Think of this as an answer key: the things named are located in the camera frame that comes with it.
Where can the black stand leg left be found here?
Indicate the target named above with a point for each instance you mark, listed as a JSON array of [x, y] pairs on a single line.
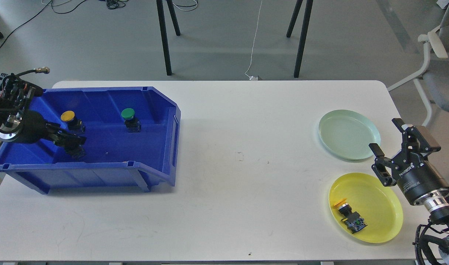
[[163, 30]]

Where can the black stand leg right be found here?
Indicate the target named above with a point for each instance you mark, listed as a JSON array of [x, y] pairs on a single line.
[[303, 33]]

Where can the black stand leg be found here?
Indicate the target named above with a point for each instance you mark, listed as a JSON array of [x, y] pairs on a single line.
[[303, 33], [163, 30]]

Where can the green push button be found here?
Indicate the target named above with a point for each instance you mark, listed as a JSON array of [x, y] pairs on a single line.
[[75, 152], [131, 122]]

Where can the yellow push button front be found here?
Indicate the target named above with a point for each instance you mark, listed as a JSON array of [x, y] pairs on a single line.
[[352, 219]]

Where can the yellow push button back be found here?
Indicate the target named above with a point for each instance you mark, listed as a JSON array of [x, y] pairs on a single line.
[[74, 125]]

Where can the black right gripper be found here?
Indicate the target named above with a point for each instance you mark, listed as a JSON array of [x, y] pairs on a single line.
[[417, 178]]

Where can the yellow push button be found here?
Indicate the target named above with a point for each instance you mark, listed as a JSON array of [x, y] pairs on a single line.
[[74, 125], [352, 219]]

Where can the grey office chair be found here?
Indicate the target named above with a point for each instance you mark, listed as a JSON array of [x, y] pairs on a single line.
[[434, 70]]

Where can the yellow plate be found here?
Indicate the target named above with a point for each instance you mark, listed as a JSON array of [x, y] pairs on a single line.
[[378, 206]]

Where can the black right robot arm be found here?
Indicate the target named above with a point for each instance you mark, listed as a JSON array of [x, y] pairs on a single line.
[[436, 231]]

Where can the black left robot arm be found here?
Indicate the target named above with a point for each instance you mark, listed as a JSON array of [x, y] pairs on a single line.
[[17, 94]]

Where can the pale green plate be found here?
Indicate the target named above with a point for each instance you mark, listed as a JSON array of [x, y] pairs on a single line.
[[347, 134]]

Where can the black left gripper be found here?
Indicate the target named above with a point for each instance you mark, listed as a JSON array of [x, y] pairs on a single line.
[[32, 127]]

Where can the blue plastic bin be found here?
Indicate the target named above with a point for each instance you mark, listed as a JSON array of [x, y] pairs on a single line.
[[114, 157]]

